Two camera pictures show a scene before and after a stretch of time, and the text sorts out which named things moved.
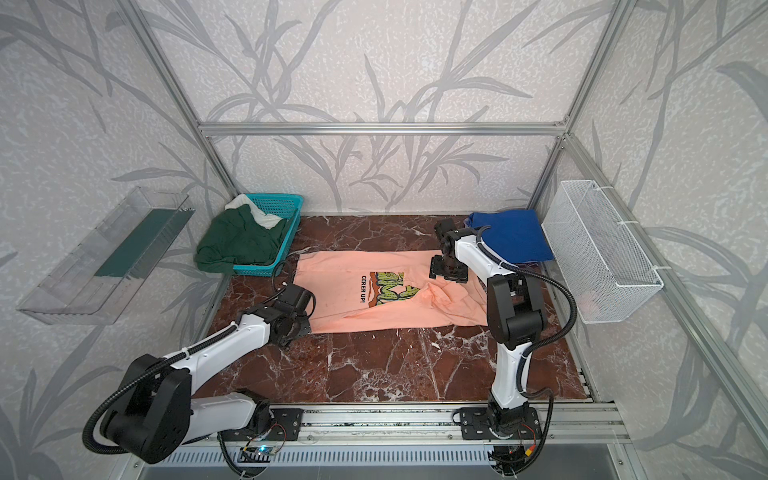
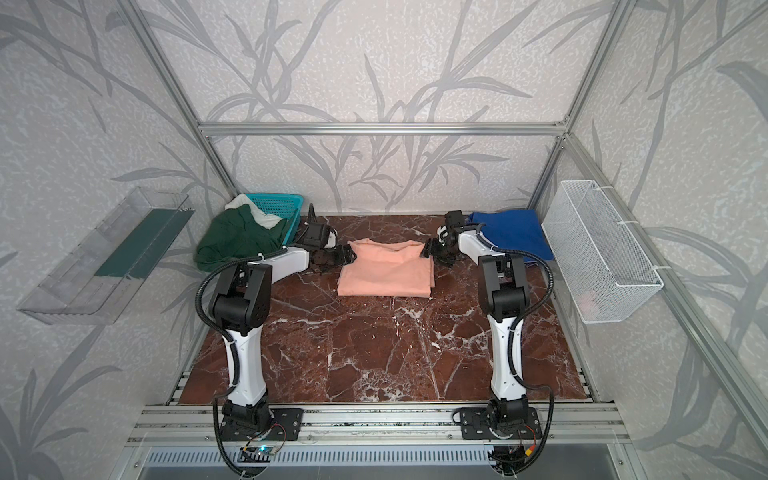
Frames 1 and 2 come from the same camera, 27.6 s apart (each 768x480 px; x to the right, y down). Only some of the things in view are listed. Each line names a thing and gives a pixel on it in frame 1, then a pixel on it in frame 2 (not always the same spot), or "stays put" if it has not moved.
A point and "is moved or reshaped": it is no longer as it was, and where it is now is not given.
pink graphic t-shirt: x=372 y=290 is moved or reshaped
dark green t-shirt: x=237 y=238 stays put
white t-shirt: x=265 y=220 stays put
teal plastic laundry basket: x=282 y=206 stays put
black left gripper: x=302 y=324 to x=339 y=257
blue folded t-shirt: x=515 y=235 stays put
